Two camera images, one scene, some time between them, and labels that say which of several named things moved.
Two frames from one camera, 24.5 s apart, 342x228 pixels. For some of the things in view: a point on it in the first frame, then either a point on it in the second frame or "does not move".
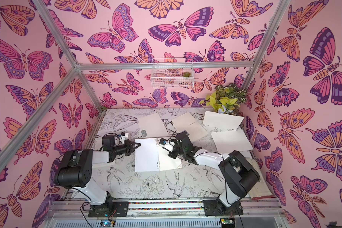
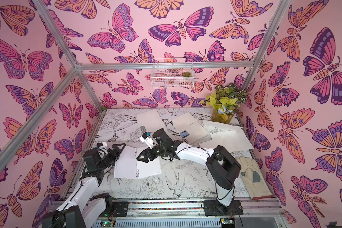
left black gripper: (129, 149) → (115, 156)
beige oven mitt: (262, 189) does not move
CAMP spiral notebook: (187, 122) does not move
